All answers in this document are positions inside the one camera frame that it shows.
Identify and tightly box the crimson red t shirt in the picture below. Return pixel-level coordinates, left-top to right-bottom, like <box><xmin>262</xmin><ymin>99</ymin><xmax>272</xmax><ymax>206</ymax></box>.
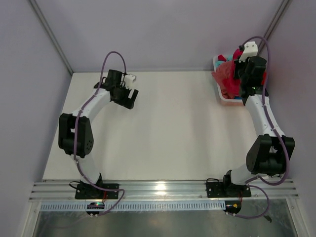
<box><xmin>224</xmin><ymin>48</ymin><xmax>266</xmax><ymax>100</ymax></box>

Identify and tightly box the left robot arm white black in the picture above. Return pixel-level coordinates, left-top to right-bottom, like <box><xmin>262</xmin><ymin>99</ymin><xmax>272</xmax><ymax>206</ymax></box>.
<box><xmin>58</xmin><ymin>70</ymin><xmax>139</xmax><ymax>198</ymax></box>

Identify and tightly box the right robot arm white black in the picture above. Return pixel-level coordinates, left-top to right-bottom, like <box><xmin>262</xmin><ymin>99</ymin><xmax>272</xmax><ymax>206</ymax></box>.
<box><xmin>221</xmin><ymin>56</ymin><xmax>295</xmax><ymax>197</ymax></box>

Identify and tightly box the salmon pink t shirt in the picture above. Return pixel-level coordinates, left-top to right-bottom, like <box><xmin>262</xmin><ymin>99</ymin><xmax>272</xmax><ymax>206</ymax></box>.
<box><xmin>212</xmin><ymin>61</ymin><xmax>235</xmax><ymax>99</ymax></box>

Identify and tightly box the white plastic laundry basket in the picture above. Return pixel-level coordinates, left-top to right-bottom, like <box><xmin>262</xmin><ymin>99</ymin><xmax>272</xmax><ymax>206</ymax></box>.
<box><xmin>212</xmin><ymin>55</ymin><xmax>269</xmax><ymax>107</ymax></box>

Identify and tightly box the bright red t shirt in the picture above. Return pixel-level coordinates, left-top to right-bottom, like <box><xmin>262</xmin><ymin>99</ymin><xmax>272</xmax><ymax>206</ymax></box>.
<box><xmin>218</xmin><ymin>54</ymin><xmax>227</xmax><ymax>62</ymax></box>

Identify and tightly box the left controller board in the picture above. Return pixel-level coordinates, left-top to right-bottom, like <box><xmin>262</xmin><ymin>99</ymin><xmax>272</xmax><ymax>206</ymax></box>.
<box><xmin>85</xmin><ymin>202</ymin><xmax>105</xmax><ymax>216</ymax></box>

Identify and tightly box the controller board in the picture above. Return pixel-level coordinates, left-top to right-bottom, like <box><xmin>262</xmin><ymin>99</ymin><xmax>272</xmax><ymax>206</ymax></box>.
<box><xmin>85</xmin><ymin>202</ymin><xmax>105</xmax><ymax>216</ymax></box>
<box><xmin>224</xmin><ymin>201</ymin><xmax>241</xmax><ymax>214</ymax></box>

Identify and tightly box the right controller board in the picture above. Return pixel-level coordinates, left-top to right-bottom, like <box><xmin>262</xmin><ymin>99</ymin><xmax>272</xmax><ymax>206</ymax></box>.
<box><xmin>224</xmin><ymin>201</ymin><xmax>241</xmax><ymax>214</ymax></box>

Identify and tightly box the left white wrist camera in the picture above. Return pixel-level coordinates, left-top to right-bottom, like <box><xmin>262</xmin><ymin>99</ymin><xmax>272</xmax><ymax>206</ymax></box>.
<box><xmin>124</xmin><ymin>74</ymin><xmax>137</xmax><ymax>89</ymax></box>

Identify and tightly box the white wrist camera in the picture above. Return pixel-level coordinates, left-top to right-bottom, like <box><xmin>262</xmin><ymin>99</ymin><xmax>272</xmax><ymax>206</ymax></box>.
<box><xmin>239</xmin><ymin>41</ymin><xmax>258</xmax><ymax>62</ymax></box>
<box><xmin>124</xmin><ymin>74</ymin><xmax>137</xmax><ymax>89</ymax></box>

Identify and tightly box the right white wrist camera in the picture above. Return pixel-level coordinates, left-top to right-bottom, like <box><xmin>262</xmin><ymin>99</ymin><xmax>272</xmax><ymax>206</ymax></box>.
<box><xmin>239</xmin><ymin>41</ymin><xmax>258</xmax><ymax>62</ymax></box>

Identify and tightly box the right corner aluminium post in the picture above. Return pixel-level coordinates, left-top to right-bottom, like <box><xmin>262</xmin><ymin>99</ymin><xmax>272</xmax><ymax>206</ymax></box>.
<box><xmin>264</xmin><ymin>0</ymin><xmax>293</xmax><ymax>40</ymax></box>

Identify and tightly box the corner aluminium post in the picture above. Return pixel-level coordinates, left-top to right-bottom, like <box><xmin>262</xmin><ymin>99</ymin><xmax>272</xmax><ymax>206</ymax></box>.
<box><xmin>27</xmin><ymin>0</ymin><xmax>74</xmax><ymax>76</ymax></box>
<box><xmin>264</xmin><ymin>0</ymin><xmax>293</xmax><ymax>40</ymax></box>

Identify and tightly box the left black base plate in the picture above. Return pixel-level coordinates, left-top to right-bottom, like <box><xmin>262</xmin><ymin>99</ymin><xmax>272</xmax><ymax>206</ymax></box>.
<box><xmin>75</xmin><ymin>182</ymin><xmax>119</xmax><ymax>200</ymax></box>

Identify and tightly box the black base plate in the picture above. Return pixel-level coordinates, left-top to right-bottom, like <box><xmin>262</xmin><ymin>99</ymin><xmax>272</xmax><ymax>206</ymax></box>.
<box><xmin>205</xmin><ymin>178</ymin><xmax>252</xmax><ymax>198</ymax></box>
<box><xmin>75</xmin><ymin>182</ymin><xmax>119</xmax><ymax>200</ymax></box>

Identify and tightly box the aluminium front rail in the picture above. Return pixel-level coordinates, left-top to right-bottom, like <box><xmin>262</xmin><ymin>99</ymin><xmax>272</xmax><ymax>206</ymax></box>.
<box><xmin>29</xmin><ymin>179</ymin><xmax>299</xmax><ymax>201</ymax></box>

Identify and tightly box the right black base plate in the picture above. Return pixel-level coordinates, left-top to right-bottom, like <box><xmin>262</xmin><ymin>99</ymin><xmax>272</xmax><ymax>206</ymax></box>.
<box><xmin>205</xmin><ymin>178</ymin><xmax>252</xmax><ymax>198</ymax></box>

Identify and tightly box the left corner aluminium post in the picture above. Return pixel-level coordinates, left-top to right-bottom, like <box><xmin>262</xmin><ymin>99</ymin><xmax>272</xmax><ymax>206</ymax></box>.
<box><xmin>27</xmin><ymin>0</ymin><xmax>74</xmax><ymax>76</ymax></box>

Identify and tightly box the grey slotted cable duct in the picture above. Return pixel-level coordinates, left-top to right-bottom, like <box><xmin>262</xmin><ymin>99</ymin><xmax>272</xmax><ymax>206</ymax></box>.
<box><xmin>40</xmin><ymin>200</ymin><xmax>225</xmax><ymax>212</ymax></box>

